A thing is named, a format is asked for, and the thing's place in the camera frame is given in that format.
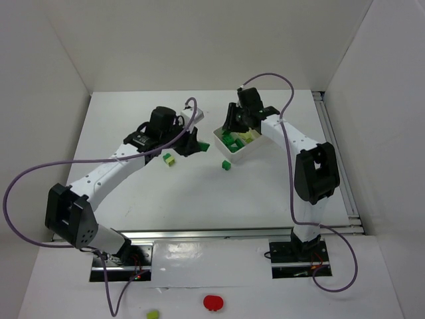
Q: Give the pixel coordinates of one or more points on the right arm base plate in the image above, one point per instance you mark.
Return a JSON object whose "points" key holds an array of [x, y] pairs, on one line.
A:
{"points": [[285, 263]]}

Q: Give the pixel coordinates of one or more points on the light green bottom brick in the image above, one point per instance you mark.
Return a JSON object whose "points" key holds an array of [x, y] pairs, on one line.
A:
{"points": [[170, 161]]}

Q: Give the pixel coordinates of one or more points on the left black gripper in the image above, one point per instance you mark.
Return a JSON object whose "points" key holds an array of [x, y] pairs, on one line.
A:
{"points": [[190, 143]]}

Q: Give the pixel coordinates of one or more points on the light green brick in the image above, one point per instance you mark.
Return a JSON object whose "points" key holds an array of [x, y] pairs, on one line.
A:
{"points": [[247, 137], [170, 161]]}

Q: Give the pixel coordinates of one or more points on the white divided sorting tray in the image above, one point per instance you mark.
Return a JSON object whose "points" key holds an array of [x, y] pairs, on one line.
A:
{"points": [[258, 142]]}

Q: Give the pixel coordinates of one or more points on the light green brick foreground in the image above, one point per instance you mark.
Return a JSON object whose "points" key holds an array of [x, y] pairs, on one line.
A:
{"points": [[154, 314]]}

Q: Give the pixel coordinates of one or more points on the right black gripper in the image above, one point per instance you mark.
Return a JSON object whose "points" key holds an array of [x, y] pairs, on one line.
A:
{"points": [[230, 117]]}

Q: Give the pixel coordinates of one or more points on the dark green brick front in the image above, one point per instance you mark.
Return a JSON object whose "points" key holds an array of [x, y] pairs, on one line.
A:
{"points": [[238, 145]]}

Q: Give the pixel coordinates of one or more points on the aluminium rail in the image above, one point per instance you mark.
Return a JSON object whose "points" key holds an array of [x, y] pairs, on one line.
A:
{"points": [[209, 234], [346, 191]]}

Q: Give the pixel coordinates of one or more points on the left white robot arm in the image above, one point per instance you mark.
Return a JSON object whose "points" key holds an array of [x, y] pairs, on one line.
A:
{"points": [[70, 208]]}

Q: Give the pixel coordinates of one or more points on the red round object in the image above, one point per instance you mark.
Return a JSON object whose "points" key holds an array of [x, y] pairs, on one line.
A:
{"points": [[213, 303]]}

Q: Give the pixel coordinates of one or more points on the dark green base brick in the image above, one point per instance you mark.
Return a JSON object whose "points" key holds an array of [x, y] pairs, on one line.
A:
{"points": [[203, 146]]}

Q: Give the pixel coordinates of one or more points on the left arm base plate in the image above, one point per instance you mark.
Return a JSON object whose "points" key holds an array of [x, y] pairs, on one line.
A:
{"points": [[138, 263]]}

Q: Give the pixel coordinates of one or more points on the small dark green brick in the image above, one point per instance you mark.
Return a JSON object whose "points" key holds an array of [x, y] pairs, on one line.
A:
{"points": [[226, 165]]}

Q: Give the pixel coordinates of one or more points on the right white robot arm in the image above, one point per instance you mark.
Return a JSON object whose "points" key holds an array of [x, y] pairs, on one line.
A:
{"points": [[313, 171]]}

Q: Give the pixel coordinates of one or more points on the aluminium rail front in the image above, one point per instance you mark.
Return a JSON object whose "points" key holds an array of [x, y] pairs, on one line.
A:
{"points": [[209, 234]]}

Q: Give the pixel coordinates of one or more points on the aluminium rail right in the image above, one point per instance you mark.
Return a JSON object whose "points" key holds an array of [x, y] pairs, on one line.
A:
{"points": [[346, 191]]}

